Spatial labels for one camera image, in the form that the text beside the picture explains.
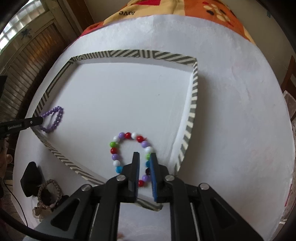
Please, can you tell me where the orange patterned blanket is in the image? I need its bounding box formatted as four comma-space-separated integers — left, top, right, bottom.
79, 0, 256, 45

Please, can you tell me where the striped shallow cardboard tray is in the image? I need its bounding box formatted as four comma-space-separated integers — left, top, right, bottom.
33, 49, 199, 212

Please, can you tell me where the wooden chair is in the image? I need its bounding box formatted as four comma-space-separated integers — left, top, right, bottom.
280, 56, 296, 98

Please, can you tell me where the purple bead bracelet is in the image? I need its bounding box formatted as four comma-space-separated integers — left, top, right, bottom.
38, 105, 64, 134

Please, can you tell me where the brown leopard bow scrunchie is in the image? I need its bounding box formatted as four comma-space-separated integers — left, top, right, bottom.
32, 179, 63, 222

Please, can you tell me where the black oval hair clip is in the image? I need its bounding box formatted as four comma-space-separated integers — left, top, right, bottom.
20, 162, 44, 197

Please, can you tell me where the brown louvered wooden door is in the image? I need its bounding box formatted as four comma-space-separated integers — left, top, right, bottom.
0, 22, 68, 123

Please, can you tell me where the person's hand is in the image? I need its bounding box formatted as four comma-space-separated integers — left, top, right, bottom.
0, 138, 13, 179

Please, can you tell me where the multicolour round bead bracelet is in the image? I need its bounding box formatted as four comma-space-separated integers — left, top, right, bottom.
109, 131, 155, 188

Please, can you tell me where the white table cloth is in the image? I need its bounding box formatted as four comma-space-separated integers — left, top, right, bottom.
11, 14, 293, 241

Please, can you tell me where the window with glass blocks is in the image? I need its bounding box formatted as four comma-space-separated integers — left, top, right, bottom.
1, 0, 48, 51

